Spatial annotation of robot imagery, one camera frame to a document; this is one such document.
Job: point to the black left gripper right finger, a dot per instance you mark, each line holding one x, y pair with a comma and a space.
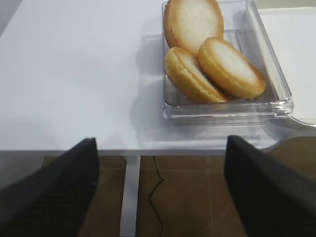
272, 199

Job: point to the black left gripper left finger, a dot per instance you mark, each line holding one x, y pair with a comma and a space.
53, 201

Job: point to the white table leg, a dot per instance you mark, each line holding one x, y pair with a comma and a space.
130, 197

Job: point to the clear plastic bun container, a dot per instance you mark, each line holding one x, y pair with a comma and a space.
244, 30

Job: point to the bun half front right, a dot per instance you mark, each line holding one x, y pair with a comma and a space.
230, 69

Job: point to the bun half front left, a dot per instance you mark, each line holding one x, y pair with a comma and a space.
185, 73

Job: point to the white serving tray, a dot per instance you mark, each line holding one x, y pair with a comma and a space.
292, 32

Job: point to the large bun half back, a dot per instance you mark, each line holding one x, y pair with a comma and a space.
188, 23

